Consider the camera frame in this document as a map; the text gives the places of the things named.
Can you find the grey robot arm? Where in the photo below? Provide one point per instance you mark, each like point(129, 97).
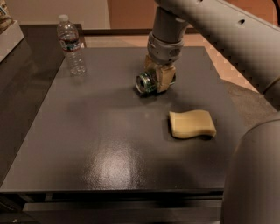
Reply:
point(252, 186)

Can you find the green aluminium can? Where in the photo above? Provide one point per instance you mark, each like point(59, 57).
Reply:
point(146, 82)

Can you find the yellow sponge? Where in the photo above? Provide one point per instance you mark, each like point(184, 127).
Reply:
point(193, 123)

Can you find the clear plastic water bottle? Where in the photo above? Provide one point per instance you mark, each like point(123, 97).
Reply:
point(71, 46)

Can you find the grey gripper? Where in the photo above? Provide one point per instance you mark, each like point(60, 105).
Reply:
point(164, 52)

